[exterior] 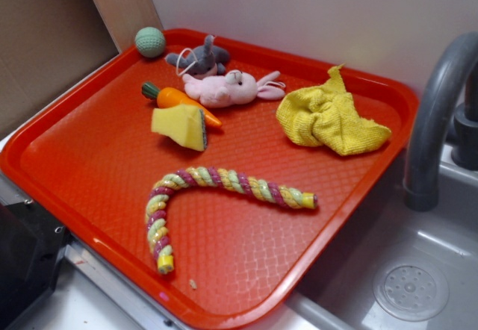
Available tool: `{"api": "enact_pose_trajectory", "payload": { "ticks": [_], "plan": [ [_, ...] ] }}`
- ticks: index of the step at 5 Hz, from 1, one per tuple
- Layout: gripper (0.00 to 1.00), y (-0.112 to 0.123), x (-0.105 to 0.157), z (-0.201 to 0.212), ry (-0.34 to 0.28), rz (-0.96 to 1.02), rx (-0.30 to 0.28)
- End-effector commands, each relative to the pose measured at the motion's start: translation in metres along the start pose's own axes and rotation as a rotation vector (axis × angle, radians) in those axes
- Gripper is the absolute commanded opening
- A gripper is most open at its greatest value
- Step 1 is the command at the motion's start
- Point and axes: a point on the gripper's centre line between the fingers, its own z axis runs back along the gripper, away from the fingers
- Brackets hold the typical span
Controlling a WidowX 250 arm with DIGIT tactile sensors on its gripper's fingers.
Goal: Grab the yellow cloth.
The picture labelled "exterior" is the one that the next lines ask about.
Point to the yellow cloth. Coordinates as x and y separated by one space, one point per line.
326 115

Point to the red plastic tray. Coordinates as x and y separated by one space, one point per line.
91 160

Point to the yellow sponge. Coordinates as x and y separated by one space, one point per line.
183 124

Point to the pink plush bunny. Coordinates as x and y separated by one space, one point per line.
233 88

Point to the orange toy carrot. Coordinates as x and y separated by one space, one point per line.
170 97

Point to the grey plush toy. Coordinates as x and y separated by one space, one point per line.
201 61

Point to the green rubber ball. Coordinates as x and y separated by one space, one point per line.
150 42

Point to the wooden board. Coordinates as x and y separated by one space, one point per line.
124 18

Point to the grey sink basin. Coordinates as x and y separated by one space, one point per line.
337 292

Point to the sink drain strainer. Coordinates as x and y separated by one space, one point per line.
411 291

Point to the grey faucet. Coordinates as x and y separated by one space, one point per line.
449 99

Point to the multicolour braided rope toy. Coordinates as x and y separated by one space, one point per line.
201 176

